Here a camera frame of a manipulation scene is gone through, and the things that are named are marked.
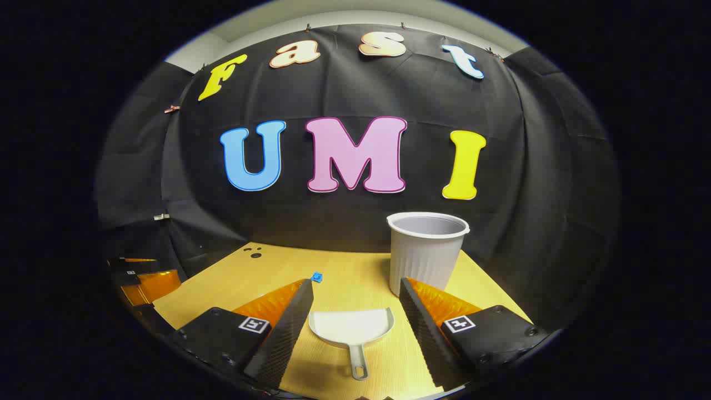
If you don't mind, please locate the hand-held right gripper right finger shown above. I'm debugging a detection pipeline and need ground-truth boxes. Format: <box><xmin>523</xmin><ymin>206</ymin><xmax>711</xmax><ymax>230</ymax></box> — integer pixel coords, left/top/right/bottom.
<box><xmin>399</xmin><ymin>277</ymin><xmax>550</xmax><ymax>392</ymax></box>

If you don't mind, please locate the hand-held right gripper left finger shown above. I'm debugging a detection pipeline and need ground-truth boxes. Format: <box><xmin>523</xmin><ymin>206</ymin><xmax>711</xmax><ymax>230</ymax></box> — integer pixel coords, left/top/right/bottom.
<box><xmin>169</xmin><ymin>279</ymin><xmax>315</xmax><ymax>391</ymax></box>

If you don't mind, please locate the white plastic dustpan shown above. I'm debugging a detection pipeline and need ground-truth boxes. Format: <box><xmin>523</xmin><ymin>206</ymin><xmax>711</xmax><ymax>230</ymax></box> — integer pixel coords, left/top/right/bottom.
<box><xmin>308</xmin><ymin>307</ymin><xmax>395</xmax><ymax>381</ymax></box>

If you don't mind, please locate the white ribbed garbage bin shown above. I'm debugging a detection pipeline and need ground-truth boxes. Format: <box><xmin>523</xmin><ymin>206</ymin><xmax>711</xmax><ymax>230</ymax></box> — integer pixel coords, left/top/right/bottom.
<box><xmin>387</xmin><ymin>212</ymin><xmax>470</xmax><ymax>298</ymax></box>

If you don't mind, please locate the yellow wooden desktop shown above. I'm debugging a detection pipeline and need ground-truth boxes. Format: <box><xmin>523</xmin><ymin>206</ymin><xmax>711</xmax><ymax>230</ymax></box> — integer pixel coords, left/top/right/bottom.
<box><xmin>153</xmin><ymin>242</ymin><xmax>534</xmax><ymax>400</ymax></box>

